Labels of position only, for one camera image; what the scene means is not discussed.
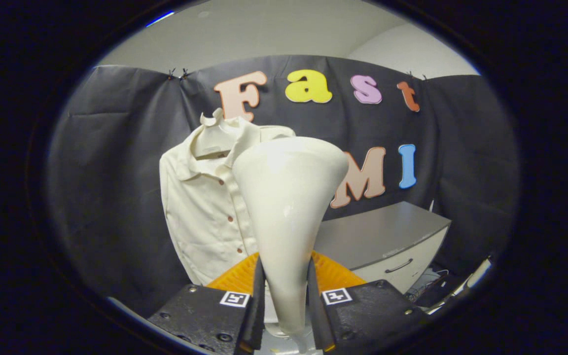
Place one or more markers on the cream plastic hanger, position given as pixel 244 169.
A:
pixel 212 140

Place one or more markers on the white garment steamer head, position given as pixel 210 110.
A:
pixel 289 197

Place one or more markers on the black backdrop cloth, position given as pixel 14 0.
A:
pixel 116 162

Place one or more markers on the white garment steamer base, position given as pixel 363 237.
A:
pixel 274 340

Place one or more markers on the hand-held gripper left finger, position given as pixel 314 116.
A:
pixel 257 315

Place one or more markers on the ceiling light panel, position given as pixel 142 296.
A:
pixel 159 18

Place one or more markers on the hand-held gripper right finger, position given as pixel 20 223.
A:
pixel 316 315

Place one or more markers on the cream button-up shirt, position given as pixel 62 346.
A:
pixel 200 212

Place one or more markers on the grey cabinet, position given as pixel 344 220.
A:
pixel 382 231

